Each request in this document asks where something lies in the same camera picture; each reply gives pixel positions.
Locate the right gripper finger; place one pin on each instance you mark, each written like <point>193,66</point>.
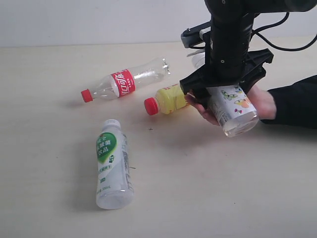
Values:
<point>196,84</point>
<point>254,70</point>

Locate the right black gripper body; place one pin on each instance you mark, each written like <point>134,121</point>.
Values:
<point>229,47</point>

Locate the yellow tea bottle red cap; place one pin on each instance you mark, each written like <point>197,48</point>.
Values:
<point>166,100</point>

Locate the clear bottle butterfly label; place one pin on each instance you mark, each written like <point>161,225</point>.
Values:
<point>232,108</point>

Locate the white green label drink bottle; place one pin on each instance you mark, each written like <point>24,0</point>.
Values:
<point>114,187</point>

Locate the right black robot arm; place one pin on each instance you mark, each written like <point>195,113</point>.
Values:
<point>227,11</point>

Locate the black sleeved forearm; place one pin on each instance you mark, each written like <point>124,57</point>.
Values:
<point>296,104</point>

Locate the clear cola bottle red label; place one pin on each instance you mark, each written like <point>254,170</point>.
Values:
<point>127,81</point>

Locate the person's open bare hand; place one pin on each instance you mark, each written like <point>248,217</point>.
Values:
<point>261,99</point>

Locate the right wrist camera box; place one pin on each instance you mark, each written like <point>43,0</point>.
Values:
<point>194,36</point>

